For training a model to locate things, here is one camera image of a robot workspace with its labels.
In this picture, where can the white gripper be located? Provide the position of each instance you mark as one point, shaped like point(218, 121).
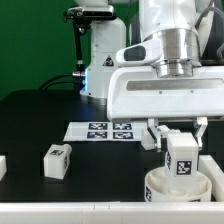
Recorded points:
point(136, 93)

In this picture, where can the white left barrier block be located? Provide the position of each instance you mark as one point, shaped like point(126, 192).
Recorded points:
point(3, 167)

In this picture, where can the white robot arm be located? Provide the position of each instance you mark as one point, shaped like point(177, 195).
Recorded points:
point(162, 76)

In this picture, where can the white front barrier wall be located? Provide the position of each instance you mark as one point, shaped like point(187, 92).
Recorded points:
point(112, 213)

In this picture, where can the white right barrier block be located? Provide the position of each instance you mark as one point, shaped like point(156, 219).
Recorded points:
point(208, 166)

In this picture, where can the white barrier block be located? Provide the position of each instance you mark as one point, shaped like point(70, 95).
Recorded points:
point(208, 166)
point(3, 167)

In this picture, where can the white marker sheet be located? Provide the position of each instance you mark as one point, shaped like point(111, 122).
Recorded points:
point(104, 131)

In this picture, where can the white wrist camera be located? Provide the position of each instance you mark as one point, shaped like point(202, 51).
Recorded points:
point(144, 53)

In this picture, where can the black camera on stand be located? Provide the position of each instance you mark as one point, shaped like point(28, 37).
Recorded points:
point(82, 17)

